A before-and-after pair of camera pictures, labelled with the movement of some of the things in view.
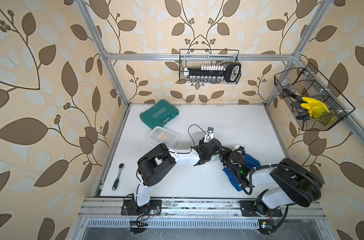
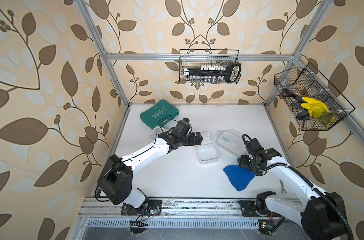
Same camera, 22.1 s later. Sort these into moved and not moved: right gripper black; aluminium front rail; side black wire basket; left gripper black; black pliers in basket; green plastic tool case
Moved: right gripper black; left gripper black
Not moved: aluminium front rail; green plastic tool case; side black wire basket; black pliers in basket
